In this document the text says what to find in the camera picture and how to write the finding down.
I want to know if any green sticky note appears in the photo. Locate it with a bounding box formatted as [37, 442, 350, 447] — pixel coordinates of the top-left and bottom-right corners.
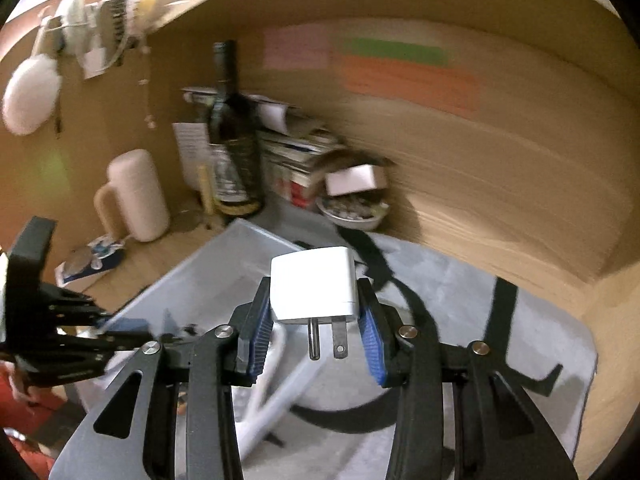
[345, 37, 446, 66]

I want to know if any white handheld massager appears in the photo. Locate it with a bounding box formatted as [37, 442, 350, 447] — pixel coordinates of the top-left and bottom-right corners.
[237, 330, 313, 463]

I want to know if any bowl of stones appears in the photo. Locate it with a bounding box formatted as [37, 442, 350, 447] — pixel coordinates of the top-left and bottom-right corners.
[317, 195, 391, 231]

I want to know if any grey mat with black pattern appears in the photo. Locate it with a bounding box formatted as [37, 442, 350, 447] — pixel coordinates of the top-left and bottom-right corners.
[240, 230, 598, 480]

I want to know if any handwritten note paper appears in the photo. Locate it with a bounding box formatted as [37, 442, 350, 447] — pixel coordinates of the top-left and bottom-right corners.
[172, 122, 211, 191]

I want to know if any dark wine bottle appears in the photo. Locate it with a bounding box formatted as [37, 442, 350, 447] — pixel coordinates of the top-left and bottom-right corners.
[207, 41, 263, 216]

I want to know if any rolled printed paper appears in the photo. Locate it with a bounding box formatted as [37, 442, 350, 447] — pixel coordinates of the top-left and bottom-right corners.
[182, 87, 289, 132]

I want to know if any white plug adapter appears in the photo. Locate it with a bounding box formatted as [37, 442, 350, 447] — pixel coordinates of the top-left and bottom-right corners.
[269, 246, 361, 361]

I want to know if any white fluffy puff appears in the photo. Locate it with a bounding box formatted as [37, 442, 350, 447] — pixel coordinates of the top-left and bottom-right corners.
[2, 55, 62, 136]

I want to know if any pink sticky note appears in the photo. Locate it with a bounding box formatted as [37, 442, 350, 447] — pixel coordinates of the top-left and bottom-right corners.
[263, 25, 331, 70]

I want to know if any blue cartoon printed card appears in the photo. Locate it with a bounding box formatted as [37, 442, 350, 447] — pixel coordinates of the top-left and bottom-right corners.
[56, 240, 126, 286]

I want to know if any orange red cloth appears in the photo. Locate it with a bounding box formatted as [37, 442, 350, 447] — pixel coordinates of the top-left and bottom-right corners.
[0, 360, 76, 461]

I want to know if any white hanging tag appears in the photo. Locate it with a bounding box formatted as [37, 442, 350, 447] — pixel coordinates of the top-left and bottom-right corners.
[80, 50, 108, 81]

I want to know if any white fluffy hanging item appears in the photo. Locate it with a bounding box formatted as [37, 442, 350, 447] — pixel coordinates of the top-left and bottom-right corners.
[56, 0, 93, 30]

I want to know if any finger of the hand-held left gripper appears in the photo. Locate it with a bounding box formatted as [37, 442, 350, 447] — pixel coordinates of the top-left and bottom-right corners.
[57, 320, 167, 362]
[50, 289, 114, 329]

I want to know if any small white card box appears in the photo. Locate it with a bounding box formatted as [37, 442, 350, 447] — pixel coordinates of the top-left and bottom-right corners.
[325, 164, 388, 196]

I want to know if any pale pink mug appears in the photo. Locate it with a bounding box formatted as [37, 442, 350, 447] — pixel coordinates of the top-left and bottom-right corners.
[94, 149, 171, 243]

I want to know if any black braided strap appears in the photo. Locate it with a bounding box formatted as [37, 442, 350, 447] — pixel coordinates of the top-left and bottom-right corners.
[102, 0, 129, 66]

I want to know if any clear plastic storage box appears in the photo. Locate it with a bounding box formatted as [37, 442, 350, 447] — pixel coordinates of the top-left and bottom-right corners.
[82, 217, 321, 480]

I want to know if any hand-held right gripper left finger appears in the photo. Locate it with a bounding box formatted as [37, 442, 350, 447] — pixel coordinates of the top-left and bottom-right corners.
[50, 277, 274, 480]

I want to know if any orange sticky note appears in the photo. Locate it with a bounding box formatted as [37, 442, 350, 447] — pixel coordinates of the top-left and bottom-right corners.
[342, 57, 481, 118]

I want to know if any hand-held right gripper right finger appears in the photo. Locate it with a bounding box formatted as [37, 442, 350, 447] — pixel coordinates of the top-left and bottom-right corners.
[356, 279, 577, 480]

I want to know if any thin cord with beads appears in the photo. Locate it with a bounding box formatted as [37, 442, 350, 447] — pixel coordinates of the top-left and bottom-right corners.
[140, 35, 156, 128]

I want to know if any stack of books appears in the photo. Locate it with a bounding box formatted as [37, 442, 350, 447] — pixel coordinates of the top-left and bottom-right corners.
[257, 125, 346, 208]

